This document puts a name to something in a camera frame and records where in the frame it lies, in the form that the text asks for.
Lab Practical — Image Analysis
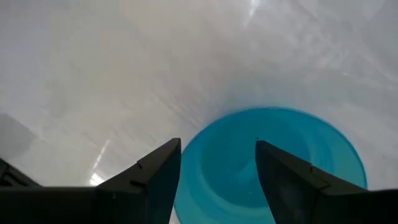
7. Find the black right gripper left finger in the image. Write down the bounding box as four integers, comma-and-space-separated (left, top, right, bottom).
95, 138, 182, 224

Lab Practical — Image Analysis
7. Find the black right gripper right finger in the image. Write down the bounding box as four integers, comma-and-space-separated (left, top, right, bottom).
254, 139, 369, 224

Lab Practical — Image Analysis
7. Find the plain turquoise bowl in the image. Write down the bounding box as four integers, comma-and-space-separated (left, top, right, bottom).
173, 106, 368, 224

